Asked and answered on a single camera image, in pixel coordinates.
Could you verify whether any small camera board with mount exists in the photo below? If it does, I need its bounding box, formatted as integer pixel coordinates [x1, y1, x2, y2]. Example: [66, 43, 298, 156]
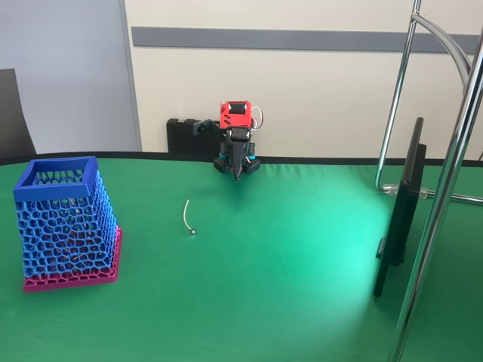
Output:
[192, 118, 214, 138]

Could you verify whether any black plastic case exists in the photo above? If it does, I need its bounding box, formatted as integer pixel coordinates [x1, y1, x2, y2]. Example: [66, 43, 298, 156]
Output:
[166, 118, 222, 154]

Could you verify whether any blue and magenta mesh basket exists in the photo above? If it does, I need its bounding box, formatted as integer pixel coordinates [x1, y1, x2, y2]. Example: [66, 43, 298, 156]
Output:
[12, 155, 124, 293]

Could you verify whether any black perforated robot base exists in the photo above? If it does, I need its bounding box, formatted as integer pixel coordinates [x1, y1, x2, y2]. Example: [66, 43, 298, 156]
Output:
[213, 152, 263, 176]

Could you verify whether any small white curved cable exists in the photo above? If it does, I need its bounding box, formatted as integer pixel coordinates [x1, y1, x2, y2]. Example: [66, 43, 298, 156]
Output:
[183, 199, 198, 236]

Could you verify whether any green cloth with black edge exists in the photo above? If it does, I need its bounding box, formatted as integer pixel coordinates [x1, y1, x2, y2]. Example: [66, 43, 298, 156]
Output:
[0, 150, 483, 362]

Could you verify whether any chrome tube stand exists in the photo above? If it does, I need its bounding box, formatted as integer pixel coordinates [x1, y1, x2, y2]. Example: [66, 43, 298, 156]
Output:
[374, 0, 483, 362]

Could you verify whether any grey wall rail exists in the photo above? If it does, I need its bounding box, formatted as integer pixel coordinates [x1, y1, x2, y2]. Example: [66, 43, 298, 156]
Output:
[131, 26, 482, 54]

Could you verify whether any clear plastic clamp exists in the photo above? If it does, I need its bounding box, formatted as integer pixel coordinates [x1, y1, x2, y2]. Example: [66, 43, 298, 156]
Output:
[381, 183, 432, 201]

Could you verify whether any black flat light panel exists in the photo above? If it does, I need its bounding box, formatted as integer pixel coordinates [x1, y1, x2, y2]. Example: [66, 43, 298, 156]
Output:
[373, 116, 429, 299]

